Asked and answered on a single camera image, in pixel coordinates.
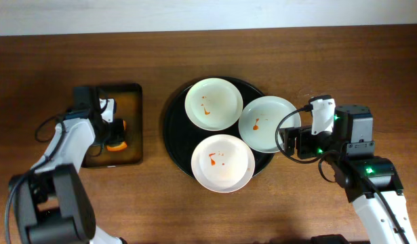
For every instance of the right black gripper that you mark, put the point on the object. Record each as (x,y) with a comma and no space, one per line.
(287,141)

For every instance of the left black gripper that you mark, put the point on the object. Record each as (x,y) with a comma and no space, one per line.
(116,134)

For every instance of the orange sponge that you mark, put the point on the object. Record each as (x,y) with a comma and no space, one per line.
(115,148)

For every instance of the pale green plate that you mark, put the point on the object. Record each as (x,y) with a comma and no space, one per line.
(259,120)

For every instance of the white plate bottom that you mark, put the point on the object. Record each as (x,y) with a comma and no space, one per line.
(223,163)

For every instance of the white plate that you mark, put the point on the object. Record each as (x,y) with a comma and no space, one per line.
(223,163)
(213,104)

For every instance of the white plate top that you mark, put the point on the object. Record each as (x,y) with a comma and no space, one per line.
(213,104)

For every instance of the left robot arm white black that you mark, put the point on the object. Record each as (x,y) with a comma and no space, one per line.
(49,201)

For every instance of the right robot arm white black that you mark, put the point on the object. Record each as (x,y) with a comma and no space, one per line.
(342,136)

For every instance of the black rectangular tray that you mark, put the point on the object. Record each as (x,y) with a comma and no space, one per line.
(128,98)

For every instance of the round black tray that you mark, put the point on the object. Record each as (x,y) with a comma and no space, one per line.
(181,136)

